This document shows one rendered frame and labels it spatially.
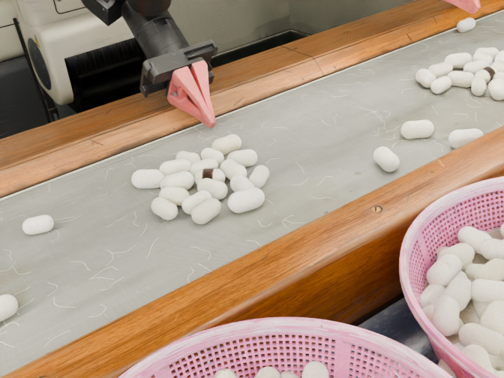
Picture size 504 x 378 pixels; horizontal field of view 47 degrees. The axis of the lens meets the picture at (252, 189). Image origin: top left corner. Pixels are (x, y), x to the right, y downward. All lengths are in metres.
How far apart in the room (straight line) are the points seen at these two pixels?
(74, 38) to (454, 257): 0.84
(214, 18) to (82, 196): 2.37
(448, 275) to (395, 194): 0.09
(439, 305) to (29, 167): 0.49
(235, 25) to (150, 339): 2.70
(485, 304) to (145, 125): 0.47
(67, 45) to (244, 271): 0.76
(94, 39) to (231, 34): 1.93
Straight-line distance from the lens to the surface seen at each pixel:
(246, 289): 0.45
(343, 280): 0.49
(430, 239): 0.52
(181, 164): 0.65
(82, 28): 1.15
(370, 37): 0.96
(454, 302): 0.47
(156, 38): 0.77
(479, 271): 0.50
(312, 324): 0.41
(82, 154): 0.74
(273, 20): 3.19
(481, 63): 0.86
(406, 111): 0.76
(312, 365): 0.42
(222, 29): 3.02
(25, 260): 0.60
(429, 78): 0.81
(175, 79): 0.74
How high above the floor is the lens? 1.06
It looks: 32 degrees down
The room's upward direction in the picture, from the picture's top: 8 degrees counter-clockwise
